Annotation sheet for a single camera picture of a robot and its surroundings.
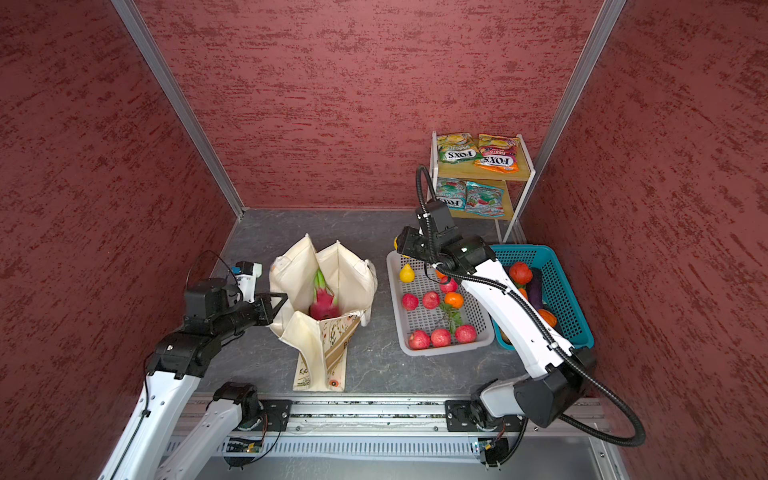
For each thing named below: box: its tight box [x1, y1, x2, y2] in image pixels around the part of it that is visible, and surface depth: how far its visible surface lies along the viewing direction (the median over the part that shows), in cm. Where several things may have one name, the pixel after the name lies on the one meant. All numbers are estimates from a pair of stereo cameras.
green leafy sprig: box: [440, 301, 463, 337], surface depth 92 cm
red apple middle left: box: [402, 293, 419, 311], surface depth 92 cm
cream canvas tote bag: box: [269, 234, 378, 391], surface depth 78 cm
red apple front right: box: [455, 324, 477, 343], surface depth 85 cm
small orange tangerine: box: [444, 291, 465, 309], surface depth 92 cm
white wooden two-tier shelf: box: [427, 132, 536, 243], surface depth 89 cm
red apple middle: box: [422, 291, 441, 310], surface depth 93 cm
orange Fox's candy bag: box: [474, 134, 520, 174], surface depth 89 cm
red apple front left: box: [408, 330, 430, 350], surface depth 83 cm
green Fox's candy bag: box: [437, 133, 482, 164], surface depth 91 cm
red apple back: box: [440, 278, 459, 294], surface depth 96 cm
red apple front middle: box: [431, 328, 451, 348], surface depth 84 cm
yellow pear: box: [399, 263, 415, 283], surface depth 99 cm
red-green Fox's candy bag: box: [466, 181, 506, 217], surface depth 100 cm
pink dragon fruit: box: [309, 267, 341, 321], surface depth 87 cm
